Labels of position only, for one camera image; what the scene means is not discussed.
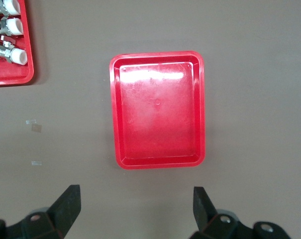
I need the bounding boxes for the brass valve white caps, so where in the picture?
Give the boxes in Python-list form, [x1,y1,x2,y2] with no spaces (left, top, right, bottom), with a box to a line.
[0,17,24,37]
[0,0,21,15]
[0,40,28,66]

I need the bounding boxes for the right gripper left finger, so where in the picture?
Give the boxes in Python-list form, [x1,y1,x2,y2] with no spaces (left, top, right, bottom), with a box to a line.
[0,184,82,239]

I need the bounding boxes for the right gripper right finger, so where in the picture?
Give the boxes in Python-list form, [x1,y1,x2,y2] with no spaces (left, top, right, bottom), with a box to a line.
[189,186,291,239]

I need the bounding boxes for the red plastic tray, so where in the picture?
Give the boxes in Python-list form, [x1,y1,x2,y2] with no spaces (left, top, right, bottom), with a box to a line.
[109,50,206,171]
[0,0,34,87]

